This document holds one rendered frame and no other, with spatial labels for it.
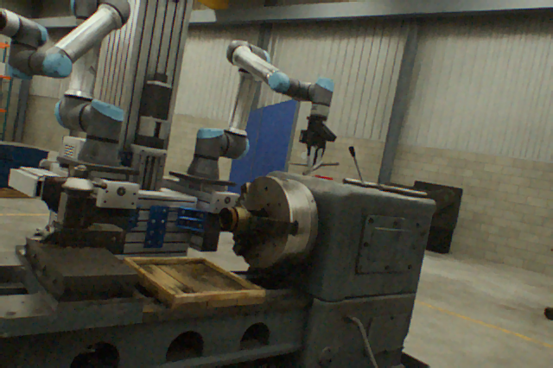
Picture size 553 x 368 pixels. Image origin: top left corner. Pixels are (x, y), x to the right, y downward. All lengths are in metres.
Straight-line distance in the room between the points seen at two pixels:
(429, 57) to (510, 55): 1.86
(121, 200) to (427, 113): 10.83
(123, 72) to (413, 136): 10.45
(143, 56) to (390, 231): 1.24
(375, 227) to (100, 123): 1.06
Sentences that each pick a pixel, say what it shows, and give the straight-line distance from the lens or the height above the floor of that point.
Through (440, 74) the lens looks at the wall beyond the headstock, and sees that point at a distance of 12.23.
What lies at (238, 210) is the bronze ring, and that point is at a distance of 1.41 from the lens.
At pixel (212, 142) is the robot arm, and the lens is 2.02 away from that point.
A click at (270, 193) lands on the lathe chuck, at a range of 1.47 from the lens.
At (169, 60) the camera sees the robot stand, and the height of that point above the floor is 1.65.
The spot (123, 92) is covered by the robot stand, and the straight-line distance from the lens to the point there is 2.01.
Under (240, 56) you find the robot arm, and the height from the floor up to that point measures 1.71.
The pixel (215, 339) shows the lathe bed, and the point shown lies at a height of 0.76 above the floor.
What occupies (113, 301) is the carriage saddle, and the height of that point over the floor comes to 0.92.
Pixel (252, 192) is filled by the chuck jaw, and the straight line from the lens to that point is 1.51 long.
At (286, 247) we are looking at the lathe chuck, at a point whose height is 1.03.
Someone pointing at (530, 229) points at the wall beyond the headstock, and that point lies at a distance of 11.34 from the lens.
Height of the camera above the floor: 1.28
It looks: 3 degrees down
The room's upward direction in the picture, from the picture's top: 11 degrees clockwise
